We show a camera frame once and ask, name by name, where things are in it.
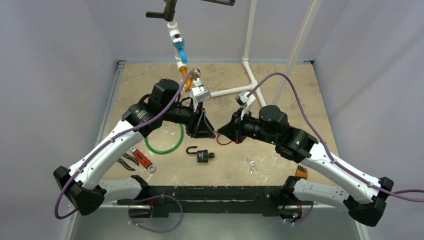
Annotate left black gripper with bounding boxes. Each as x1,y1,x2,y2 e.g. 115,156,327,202
161,98,216,138

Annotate red cable lock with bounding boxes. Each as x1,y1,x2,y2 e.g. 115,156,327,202
216,133,233,146

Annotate black padlock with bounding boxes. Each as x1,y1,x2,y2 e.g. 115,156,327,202
185,146,209,163

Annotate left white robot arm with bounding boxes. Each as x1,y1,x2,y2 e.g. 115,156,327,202
53,79,216,216

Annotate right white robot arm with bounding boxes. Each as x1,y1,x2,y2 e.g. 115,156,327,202
218,105,394,227

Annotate silver key bunch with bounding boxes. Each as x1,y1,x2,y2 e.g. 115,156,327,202
246,157,256,175

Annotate orange hex key set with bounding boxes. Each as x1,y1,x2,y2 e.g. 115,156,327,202
295,165,309,180

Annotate orange tap valve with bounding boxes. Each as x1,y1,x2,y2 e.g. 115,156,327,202
179,66,201,92

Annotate black pliers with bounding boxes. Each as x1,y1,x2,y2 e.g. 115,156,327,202
116,152,140,172

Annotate blue tap valve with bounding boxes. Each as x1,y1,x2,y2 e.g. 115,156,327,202
170,33,188,64

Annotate white pole with red stripe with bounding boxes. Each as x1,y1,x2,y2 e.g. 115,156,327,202
271,0,323,107

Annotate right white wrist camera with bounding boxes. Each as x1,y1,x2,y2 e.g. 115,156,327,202
235,90,256,120

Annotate green cable lock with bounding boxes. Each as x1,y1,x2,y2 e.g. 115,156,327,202
144,124,184,155

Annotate red handled adjustable wrench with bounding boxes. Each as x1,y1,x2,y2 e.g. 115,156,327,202
129,146,156,173

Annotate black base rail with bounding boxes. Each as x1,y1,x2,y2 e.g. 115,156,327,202
117,185,312,218

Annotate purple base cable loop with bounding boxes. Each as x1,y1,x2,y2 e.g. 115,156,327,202
127,194,184,234

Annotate white PVC pipe frame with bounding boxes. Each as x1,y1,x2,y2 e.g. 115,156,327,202
167,0,267,107

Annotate black crank handle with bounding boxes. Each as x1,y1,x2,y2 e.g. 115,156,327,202
145,0,236,22

